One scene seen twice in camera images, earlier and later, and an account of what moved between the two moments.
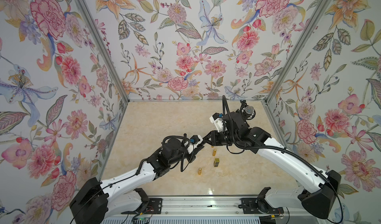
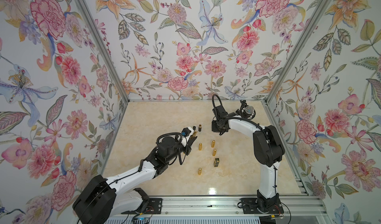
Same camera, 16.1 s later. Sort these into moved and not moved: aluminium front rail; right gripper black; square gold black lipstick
Moved: right gripper black
Not moved: square gold black lipstick; aluminium front rail
